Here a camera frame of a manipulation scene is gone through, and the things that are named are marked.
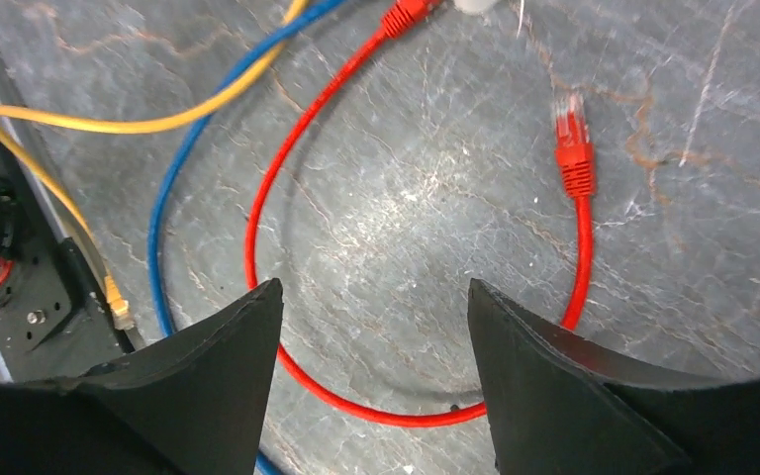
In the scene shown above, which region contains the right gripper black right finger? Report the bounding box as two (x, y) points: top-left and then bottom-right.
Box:
(467, 279), (760, 474)

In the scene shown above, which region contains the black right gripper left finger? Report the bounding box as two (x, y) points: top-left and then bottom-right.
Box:
(0, 278), (284, 474)

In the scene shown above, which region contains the blue ethernet cable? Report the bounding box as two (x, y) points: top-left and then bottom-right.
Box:
(146, 0), (348, 475)

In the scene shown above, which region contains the red ethernet cable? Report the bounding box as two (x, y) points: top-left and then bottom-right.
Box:
(243, 0), (599, 430)

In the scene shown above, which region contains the yellow ethernet cable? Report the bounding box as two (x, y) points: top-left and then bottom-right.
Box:
(0, 0), (313, 333)

